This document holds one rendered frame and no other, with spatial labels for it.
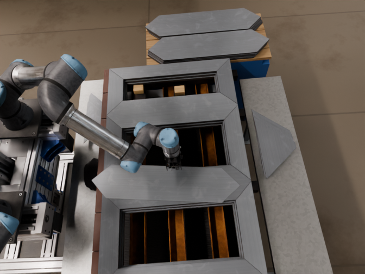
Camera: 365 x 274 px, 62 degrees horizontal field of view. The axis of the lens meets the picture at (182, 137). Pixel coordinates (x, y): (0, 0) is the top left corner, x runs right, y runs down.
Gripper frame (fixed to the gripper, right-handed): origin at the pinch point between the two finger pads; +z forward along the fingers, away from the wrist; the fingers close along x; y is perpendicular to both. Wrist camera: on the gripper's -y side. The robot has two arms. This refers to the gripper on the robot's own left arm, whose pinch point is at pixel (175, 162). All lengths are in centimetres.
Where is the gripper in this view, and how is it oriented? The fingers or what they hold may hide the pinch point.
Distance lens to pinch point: 154.6
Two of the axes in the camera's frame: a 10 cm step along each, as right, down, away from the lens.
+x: 10.0, -0.8, -0.2
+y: 0.7, 8.9, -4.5
